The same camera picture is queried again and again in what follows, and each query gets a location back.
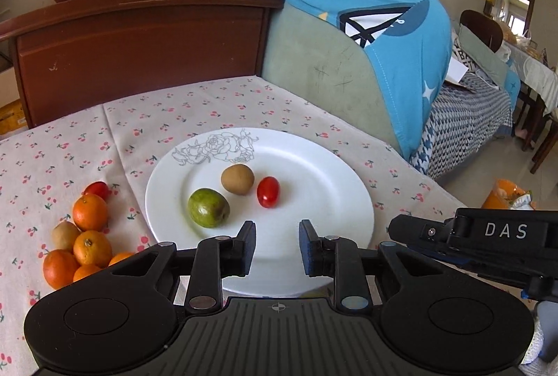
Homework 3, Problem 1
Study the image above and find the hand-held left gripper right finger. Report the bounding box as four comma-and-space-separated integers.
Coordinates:
299, 219, 463, 312

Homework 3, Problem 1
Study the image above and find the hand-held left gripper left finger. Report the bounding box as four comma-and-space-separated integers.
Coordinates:
85, 220, 257, 314

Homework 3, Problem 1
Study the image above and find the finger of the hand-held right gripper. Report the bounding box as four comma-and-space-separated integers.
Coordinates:
388, 214, 458, 251

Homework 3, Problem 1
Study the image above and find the white flower-print plate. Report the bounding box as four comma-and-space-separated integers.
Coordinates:
145, 128, 376, 298

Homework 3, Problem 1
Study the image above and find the orange mandarin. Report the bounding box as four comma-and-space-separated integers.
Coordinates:
43, 250, 80, 290
107, 252, 136, 268
72, 194, 108, 232
73, 230, 113, 268
73, 264, 104, 283

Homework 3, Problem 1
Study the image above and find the red cherry tomato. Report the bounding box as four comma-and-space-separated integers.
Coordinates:
257, 176, 280, 209
83, 181, 111, 202

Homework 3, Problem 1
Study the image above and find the brown kiwi fruit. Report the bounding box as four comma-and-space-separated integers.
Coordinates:
221, 164, 255, 196
52, 221, 82, 253

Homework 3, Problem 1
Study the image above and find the orange plastic bag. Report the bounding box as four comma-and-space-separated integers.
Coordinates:
483, 178, 536, 210

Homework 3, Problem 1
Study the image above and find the green jujube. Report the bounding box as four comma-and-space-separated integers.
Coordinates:
188, 188, 230, 228

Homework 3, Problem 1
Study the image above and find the wooden stool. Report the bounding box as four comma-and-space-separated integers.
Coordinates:
514, 89, 558, 175

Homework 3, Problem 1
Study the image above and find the houndstooth blanket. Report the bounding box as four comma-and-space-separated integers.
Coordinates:
409, 70, 513, 182

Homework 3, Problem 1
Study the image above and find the cherry-print tablecloth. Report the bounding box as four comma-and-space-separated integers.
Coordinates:
0, 75, 469, 376

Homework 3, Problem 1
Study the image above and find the white paper sheet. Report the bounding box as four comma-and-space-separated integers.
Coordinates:
444, 58, 468, 83

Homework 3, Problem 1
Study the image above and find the grey-green sofa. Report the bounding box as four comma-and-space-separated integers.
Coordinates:
261, 3, 404, 158

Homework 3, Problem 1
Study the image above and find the table with white cloth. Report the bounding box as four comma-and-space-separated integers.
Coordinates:
501, 40, 558, 116

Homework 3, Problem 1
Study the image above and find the grey-green cushion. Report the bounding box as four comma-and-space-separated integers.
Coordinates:
457, 25, 509, 88

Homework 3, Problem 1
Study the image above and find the dark wooden chair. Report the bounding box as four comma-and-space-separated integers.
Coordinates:
459, 9, 505, 54

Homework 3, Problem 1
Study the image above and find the brown wooden headboard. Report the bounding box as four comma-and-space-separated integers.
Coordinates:
0, 0, 286, 129

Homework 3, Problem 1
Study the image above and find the cardboard box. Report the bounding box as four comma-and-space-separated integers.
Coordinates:
0, 99, 29, 138

